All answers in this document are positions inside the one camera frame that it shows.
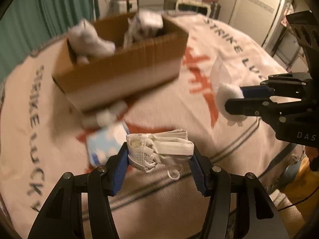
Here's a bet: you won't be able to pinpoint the white sliding wardrobe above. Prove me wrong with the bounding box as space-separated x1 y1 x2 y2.
218 0 286 47

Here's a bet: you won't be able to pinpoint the brown cardboard box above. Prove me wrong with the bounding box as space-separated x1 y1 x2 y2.
52 13 188 112

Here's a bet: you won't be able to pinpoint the cream strike lucky blanket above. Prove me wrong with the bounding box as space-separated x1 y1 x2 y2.
1 15 303 238

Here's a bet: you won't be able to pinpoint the floral printed fabric bundle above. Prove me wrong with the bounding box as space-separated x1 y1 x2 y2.
123 10 163 49

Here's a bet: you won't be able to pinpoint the green curtain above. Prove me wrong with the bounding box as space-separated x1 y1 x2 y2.
1 0 99 79

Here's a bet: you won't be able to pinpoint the stack of white face masks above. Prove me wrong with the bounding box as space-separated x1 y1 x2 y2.
126 129 195 181

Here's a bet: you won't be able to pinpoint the white cotton wad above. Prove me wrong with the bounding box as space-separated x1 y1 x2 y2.
215 83 248 122

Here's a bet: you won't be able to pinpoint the blue floral tissue pack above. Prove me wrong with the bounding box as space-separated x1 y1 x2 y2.
86 121 129 167

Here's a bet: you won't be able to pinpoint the white storage drawers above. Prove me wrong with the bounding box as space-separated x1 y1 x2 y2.
111 0 138 15

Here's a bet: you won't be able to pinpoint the grey cloth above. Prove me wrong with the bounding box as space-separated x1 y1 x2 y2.
67 18 116 64

